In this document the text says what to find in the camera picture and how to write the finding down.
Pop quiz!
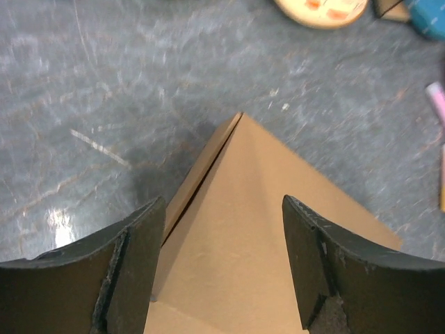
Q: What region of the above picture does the black wire shelf rack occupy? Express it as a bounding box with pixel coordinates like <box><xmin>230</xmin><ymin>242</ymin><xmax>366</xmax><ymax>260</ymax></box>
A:
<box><xmin>372</xmin><ymin>0</ymin><xmax>410</xmax><ymax>23</ymax></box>

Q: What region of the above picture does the purple marker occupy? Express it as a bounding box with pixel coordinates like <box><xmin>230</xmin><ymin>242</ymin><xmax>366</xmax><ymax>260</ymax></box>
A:
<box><xmin>426</xmin><ymin>81</ymin><xmax>445</xmax><ymax>126</ymax></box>

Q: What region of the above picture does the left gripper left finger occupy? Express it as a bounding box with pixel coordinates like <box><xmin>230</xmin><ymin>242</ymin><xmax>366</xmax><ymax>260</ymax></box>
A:
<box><xmin>1</xmin><ymin>198</ymin><xmax>165</xmax><ymax>333</ymax></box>

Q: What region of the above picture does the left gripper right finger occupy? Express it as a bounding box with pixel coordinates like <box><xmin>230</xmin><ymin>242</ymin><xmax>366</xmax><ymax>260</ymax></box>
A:
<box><xmin>282</xmin><ymin>196</ymin><xmax>444</xmax><ymax>333</ymax></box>

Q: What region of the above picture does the blue polka dot plate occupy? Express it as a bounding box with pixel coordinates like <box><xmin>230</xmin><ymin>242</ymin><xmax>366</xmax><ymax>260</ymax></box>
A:
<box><xmin>403</xmin><ymin>0</ymin><xmax>444</xmax><ymax>40</ymax></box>

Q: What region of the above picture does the brown cardboard box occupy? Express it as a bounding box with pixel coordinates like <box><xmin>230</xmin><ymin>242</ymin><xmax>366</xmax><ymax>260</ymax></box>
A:
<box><xmin>145</xmin><ymin>113</ymin><xmax>401</xmax><ymax>333</ymax></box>

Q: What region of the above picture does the cream plate with branch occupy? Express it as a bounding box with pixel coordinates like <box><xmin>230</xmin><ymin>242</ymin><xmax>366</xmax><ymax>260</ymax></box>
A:
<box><xmin>275</xmin><ymin>0</ymin><xmax>369</xmax><ymax>29</ymax></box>

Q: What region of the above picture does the orange marker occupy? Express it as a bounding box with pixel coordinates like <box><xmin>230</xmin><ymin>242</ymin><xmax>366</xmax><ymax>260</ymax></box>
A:
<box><xmin>439</xmin><ymin>144</ymin><xmax>445</xmax><ymax>212</ymax></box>

